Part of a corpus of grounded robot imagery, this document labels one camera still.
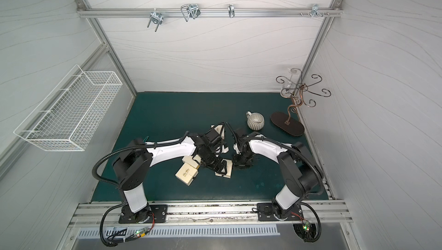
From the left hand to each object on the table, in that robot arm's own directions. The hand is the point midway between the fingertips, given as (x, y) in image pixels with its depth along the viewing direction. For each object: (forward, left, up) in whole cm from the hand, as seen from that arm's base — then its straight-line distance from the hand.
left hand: (222, 165), depth 82 cm
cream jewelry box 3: (-3, +18, -2) cm, 18 cm away
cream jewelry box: (0, -3, -2) cm, 4 cm away
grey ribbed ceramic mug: (+30, -19, -4) cm, 36 cm away
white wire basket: (+8, +63, +26) cm, 68 cm away
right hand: (+6, -8, +1) cm, 10 cm away
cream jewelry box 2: (-3, +12, +11) cm, 17 cm away
